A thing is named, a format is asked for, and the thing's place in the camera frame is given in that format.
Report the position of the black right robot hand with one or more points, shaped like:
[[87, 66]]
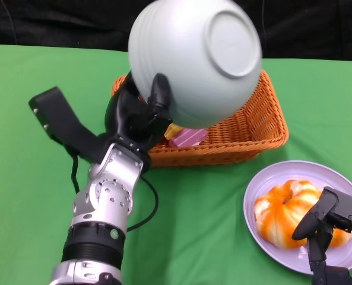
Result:
[[339, 207]]

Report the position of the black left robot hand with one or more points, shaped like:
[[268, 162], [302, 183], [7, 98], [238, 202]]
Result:
[[131, 118]]

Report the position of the orange striped bread bun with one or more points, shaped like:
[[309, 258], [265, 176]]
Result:
[[279, 213], [342, 237]]

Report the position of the yellow striped cake slice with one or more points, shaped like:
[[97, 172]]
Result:
[[172, 130]]

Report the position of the pink striped cake slice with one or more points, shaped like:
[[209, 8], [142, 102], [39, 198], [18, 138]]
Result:
[[187, 138]]

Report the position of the grey-green bowl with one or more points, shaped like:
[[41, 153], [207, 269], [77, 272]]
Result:
[[193, 74]]

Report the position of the pale lavender plate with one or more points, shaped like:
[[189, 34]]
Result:
[[267, 178]]

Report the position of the orange wicker basket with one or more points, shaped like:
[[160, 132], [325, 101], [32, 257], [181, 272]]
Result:
[[253, 130]]

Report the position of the black backdrop curtain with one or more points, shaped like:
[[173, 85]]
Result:
[[60, 20]]

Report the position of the green tablecloth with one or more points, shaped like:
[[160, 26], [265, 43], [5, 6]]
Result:
[[30, 207]]

